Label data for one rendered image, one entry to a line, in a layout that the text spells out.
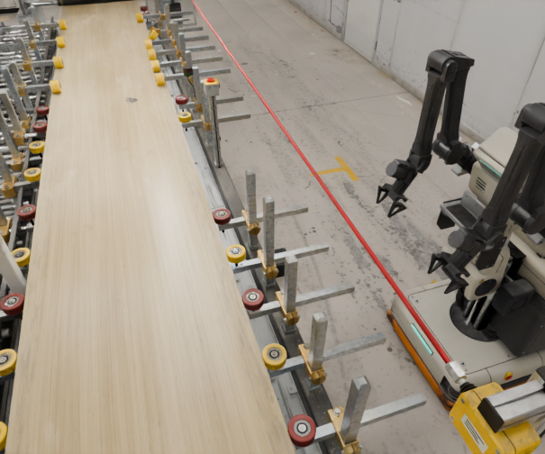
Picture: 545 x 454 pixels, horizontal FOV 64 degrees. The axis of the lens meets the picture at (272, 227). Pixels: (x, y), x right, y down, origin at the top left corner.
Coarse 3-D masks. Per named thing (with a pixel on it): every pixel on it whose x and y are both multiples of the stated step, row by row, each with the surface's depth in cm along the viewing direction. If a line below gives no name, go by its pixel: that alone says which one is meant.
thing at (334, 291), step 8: (328, 288) 171; (336, 288) 171; (344, 288) 171; (352, 288) 172; (296, 296) 168; (304, 296) 168; (312, 296) 168; (320, 296) 169; (328, 296) 171; (264, 304) 165; (272, 304) 165; (296, 304) 167; (248, 312) 164; (256, 312) 163; (264, 312) 164; (272, 312) 166
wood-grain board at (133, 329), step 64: (64, 64) 329; (128, 64) 329; (64, 128) 254; (128, 128) 254; (64, 192) 207; (128, 192) 207; (192, 192) 207; (64, 256) 175; (128, 256) 175; (192, 256) 175; (64, 320) 151; (128, 320) 151; (192, 320) 151; (64, 384) 133; (128, 384) 133; (192, 384) 133; (256, 384) 133; (64, 448) 119; (128, 448) 119; (192, 448) 119; (256, 448) 119
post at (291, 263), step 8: (288, 256) 145; (288, 264) 144; (296, 264) 146; (288, 272) 147; (296, 272) 148; (288, 280) 150; (296, 280) 151; (288, 288) 153; (288, 296) 156; (288, 304) 159; (288, 328) 168
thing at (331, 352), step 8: (368, 336) 155; (376, 336) 155; (384, 336) 155; (344, 344) 152; (352, 344) 152; (360, 344) 152; (368, 344) 153; (376, 344) 155; (328, 352) 150; (336, 352) 150; (344, 352) 151; (352, 352) 153; (288, 360) 148; (296, 360) 148; (280, 368) 145; (288, 368) 146; (296, 368) 148; (272, 376) 146
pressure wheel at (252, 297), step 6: (252, 288) 161; (246, 294) 159; (252, 294) 159; (258, 294) 159; (246, 300) 157; (252, 300) 157; (258, 300) 157; (246, 306) 157; (252, 306) 156; (258, 306) 157
